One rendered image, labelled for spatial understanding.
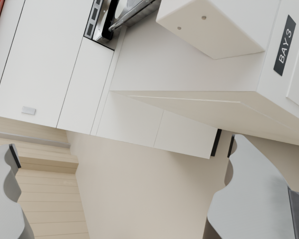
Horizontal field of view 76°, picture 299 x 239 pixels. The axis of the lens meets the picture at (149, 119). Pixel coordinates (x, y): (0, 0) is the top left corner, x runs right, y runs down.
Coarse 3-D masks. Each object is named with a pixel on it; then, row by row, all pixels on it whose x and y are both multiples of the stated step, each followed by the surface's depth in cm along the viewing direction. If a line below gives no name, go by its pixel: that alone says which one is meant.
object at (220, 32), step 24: (168, 0) 26; (192, 0) 22; (216, 0) 22; (240, 0) 24; (264, 0) 26; (168, 24) 28; (192, 24) 26; (216, 24) 25; (240, 24) 24; (264, 24) 27; (216, 48) 31; (240, 48) 29; (264, 48) 28
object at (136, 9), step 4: (144, 0) 50; (148, 0) 49; (140, 4) 52; (144, 4) 51; (136, 8) 54; (140, 8) 53; (128, 12) 58; (132, 12) 56; (136, 12) 56; (124, 16) 60; (128, 16) 59; (120, 20) 64; (124, 20) 62; (116, 24) 67; (120, 24) 66; (108, 28) 73; (112, 28) 71
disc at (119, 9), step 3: (120, 0) 70; (123, 0) 67; (126, 0) 64; (120, 3) 69; (123, 3) 66; (117, 6) 72; (120, 6) 68; (123, 6) 65; (117, 9) 71; (120, 9) 67; (117, 12) 70; (120, 12) 67; (117, 15) 69
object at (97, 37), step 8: (104, 0) 74; (104, 8) 74; (104, 16) 75; (96, 24) 74; (96, 32) 74; (112, 32) 79; (96, 40) 74; (104, 40) 76; (112, 40) 78; (112, 48) 78
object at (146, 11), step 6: (156, 0) 57; (150, 6) 61; (156, 6) 60; (138, 12) 66; (144, 12) 65; (150, 12) 64; (132, 18) 71; (138, 18) 70; (126, 24) 77; (132, 24) 75
